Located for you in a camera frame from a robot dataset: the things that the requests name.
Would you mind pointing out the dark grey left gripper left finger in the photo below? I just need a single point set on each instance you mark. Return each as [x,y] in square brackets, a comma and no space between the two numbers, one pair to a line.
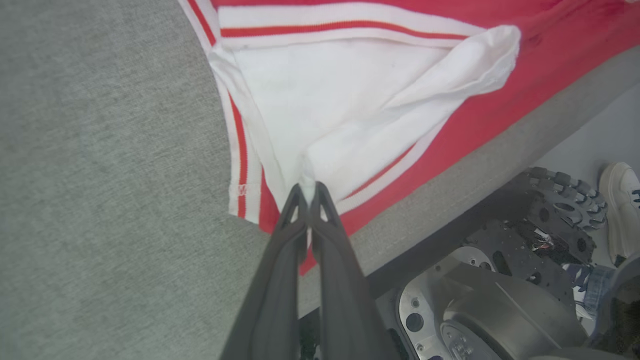
[272,300]

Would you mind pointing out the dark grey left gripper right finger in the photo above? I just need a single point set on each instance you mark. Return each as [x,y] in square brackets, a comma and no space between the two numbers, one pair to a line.
[345,300]

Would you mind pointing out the red and white basketball jersey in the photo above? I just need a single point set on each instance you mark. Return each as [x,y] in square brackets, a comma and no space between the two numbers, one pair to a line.
[360,100]

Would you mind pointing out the black robot base chassis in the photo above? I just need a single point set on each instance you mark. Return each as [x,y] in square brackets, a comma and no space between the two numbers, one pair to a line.
[505,245]

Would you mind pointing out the grey robot waist column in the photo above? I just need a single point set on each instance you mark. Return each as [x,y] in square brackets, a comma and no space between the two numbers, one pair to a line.
[510,315]

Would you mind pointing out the grey fabric sofa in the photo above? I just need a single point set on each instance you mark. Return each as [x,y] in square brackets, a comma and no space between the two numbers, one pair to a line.
[100,200]

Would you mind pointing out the black mecanum wheel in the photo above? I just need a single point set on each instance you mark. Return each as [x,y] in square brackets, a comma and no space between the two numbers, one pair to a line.
[570,205]

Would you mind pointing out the blue jeans leg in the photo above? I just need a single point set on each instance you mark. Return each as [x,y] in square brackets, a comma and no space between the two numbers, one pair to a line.
[595,290]

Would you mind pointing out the white sneaker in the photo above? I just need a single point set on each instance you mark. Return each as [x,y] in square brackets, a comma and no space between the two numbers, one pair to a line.
[622,210]

